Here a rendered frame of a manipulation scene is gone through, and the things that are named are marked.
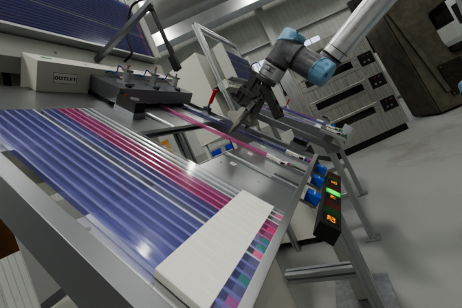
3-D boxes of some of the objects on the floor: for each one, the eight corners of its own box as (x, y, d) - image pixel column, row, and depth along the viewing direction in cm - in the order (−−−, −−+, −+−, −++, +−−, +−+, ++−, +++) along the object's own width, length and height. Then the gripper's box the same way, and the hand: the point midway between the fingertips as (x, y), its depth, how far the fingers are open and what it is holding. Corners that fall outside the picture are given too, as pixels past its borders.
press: (463, 93, 451) (397, -29, 472) (555, 69, 319) (457, -98, 341) (394, 123, 453) (331, 1, 474) (458, 113, 321) (367, -56, 342)
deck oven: (337, 164, 340) (284, 56, 354) (312, 160, 459) (273, 79, 473) (425, 124, 338) (368, 16, 352) (377, 130, 457) (336, 49, 471)
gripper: (263, 73, 80) (235, 118, 87) (243, 65, 64) (211, 122, 71) (282, 86, 78) (251, 130, 85) (267, 81, 61) (231, 137, 69)
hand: (240, 131), depth 77 cm, fingers open, 13 cm apart
